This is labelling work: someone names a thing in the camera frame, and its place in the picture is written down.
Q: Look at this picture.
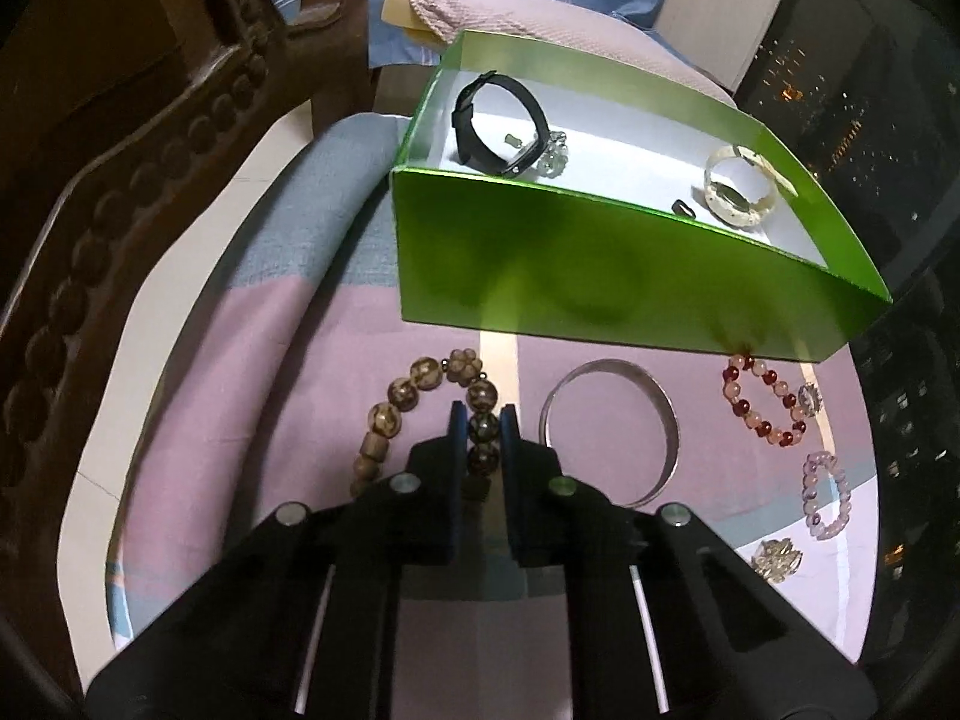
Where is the white speckled bangle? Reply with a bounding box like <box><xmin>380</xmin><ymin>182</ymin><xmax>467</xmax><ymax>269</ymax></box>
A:
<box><xmin>703</xmin><ymin>143</ymin><xmax>800</xmax><ymax>228</ymax></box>

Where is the clear crystal charm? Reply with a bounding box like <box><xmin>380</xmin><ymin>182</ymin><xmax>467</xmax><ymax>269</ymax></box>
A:
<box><xmin>751</xmin><ymin>537</ymin><xmax>804</xmax><ymax>583</ymax></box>

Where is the pink pillow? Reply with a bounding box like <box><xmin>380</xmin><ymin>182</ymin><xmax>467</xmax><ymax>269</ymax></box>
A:
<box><xmin>409</xmin><ymin>0</ymin><xmax>741</xmax><ymax>112</ymax></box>

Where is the brown carved wooden chair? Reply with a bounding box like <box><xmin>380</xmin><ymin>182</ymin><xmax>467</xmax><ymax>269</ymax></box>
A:
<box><xmin>0</xmin><ymin>0</ymin><xmax>376</xmax><ymax>700</ymax></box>

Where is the red pink bead bracelet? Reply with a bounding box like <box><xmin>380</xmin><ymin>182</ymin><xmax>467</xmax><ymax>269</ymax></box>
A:
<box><xmin>721</xmin><ymin>350</ymin><xmax>823</xmax><ymax>446</ymax></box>

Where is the brown wooden bead bracelet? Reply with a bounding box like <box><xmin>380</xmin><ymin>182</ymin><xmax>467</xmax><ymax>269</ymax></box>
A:
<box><xmin>353</xmin><ymin>348</ymin><xmax>503</xmax><ymax>505</ymax></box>

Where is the silver metal bangle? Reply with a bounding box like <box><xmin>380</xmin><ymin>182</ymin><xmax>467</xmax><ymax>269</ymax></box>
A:
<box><xmin>539</xmin><ymin>359</ymin><xmax>682</xmax><ymax>508</ymax></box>

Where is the pink grey plaid cloth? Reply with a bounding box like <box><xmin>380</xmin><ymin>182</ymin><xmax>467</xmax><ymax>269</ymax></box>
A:
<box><xmin>105</xmin><ymin>111</ymin><xmax>884</xmax><ymax>720</ymax></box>

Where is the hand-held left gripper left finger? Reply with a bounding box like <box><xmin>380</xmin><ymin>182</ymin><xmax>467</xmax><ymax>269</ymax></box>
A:
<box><xmin>85</xmin><ymin>401</ymin><xmax>463</xmax><ymax>720</ymax></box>

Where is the pale purple bead bracelet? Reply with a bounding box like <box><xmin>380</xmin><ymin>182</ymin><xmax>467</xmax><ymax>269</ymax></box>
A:
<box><xmin>802</xmin><ymin>450</ymin><xmax>857</xmax><ymax>540</ymax></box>

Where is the black wristwatch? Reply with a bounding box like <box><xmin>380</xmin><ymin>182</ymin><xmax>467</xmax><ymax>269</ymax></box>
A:
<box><xmin>450</xmin><ymin>70</ymin><xmax>553</xmax><ymax>180</ymax></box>

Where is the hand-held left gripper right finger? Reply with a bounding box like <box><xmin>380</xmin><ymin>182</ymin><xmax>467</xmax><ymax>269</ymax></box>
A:
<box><xmin>500</xmin><ymin>403</ymin><xmax>878</xmax><ymax>720</ymax></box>

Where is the yellow foam block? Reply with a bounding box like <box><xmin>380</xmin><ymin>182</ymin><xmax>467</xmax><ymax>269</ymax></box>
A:
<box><xmin>380</xmin><ymin>0</ymin><xmax>445</xmax><ymax>47</ymax></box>

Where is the green cardboard box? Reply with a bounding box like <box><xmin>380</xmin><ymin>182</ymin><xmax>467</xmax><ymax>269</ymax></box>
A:
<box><xmin>389</xmin><ymin>28</ymin><xmax>894</xmax><ymax>363</ymax></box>

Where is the clear crystal bead bracelet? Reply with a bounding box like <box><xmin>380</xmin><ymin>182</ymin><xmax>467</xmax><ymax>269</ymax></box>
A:
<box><xmin>529</xmin><ymin>130</ymin><xmax>569</xmax><ymax>182</ymax></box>

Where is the beige cabinet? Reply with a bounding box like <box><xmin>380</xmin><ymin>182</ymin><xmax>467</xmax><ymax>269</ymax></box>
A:
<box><xmin>651</xmin><ymin>0</ymin><xmax>805</xmax><ymax>92</ymax></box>

